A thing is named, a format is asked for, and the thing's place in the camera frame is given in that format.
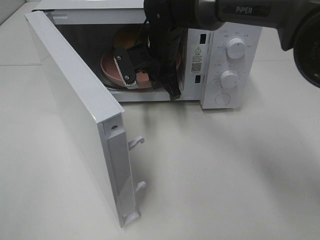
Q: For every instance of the burger with lettuce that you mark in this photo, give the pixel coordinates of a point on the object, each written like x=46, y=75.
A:
x=129, y=36

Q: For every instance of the round door release button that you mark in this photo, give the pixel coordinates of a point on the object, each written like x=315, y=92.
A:
x=223, y=99

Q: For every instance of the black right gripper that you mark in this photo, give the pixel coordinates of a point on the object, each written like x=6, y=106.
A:
x=157, y=57

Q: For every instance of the white warning label sticker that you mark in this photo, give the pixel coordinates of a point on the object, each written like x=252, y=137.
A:
x=198, y=58

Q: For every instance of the white microwave oven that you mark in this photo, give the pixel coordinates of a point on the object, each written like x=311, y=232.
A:
x=89, y=27

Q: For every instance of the white lower timer knob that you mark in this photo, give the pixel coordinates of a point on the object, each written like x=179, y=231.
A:
x=228, y=79

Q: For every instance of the white microwave door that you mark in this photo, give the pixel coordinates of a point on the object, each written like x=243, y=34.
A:
x=93, y=117

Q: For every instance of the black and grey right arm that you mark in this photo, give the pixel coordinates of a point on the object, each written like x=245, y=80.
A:
x=297, y=23

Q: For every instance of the pink round plate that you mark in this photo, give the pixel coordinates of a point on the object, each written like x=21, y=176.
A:
x=109, y=69

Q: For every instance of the glass microwave turntable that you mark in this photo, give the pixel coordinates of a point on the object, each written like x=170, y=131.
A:
x=110, y=85

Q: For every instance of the white upper power knob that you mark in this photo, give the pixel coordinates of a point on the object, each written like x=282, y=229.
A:
x=235, y=47

